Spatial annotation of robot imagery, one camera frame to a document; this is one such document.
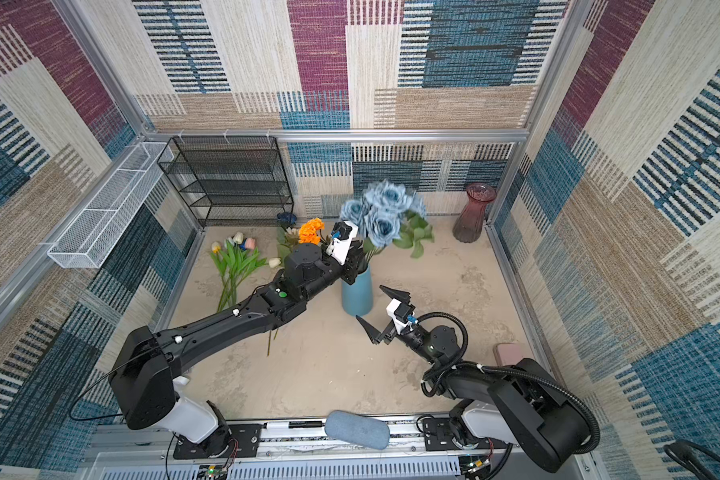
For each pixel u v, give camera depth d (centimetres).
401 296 73
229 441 72
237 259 105
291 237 109
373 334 68
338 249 64
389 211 60
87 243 70
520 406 44
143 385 42
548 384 42
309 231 72
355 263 67
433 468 78
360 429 73
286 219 113
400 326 66
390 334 67
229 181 109
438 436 73
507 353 87
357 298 88
